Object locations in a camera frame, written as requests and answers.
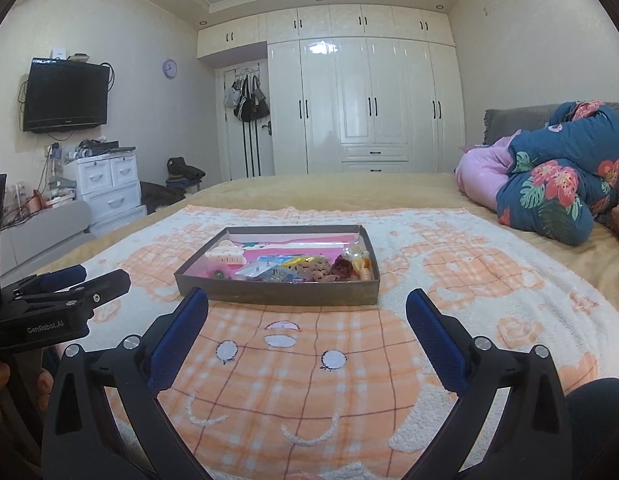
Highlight maroon hair clip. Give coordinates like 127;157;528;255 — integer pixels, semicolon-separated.
330;256;358;281

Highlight clear box of earrings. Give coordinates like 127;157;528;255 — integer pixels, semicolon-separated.
260;266;303;283

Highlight left hand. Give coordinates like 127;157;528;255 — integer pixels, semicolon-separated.
0;361;54;412

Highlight grey bench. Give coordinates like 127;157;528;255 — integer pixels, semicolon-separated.
0;200;96;283

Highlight white drawer cabinet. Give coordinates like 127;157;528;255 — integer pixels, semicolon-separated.
63;152;142;224

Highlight tan bed cover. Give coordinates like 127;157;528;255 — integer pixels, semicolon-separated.
40;172;619;311

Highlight pile of dark clothes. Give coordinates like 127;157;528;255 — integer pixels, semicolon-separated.
140;157;206;214

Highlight beige claw hair clip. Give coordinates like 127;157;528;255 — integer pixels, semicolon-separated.
204;240;246;266

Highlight clear plastic bag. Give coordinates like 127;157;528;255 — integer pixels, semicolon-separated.
233;257;280;281

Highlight blue floral quilt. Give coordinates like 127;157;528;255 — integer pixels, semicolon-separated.
496;101;619;246

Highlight white door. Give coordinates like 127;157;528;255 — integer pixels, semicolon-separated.
216;60;274;181

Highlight pink speckled scrunchie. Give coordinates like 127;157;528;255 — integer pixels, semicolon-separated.
296;256;338;283

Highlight pink folded quilt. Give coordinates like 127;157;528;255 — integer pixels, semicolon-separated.
455;130;521;211

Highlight brown shallow cardboard tray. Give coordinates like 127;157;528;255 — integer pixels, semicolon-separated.
175;224;380;307

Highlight pink children's book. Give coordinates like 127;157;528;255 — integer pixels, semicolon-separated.
228;233;361;258

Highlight bags hanging on door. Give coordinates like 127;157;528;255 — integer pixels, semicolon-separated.
224;75;270;122

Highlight grey headboard cushion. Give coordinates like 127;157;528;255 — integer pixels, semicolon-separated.
483;102;619;145

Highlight white glossy wardrobe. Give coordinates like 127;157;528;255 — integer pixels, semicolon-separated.
198;4;466;176

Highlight wall-mounted black television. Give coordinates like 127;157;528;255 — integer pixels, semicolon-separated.
23;58;113;134

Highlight peach spiral hair tie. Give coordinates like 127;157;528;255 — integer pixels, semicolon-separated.
349;251;377;282

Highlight purple wall clock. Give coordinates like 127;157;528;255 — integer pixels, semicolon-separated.
162;58;178;79

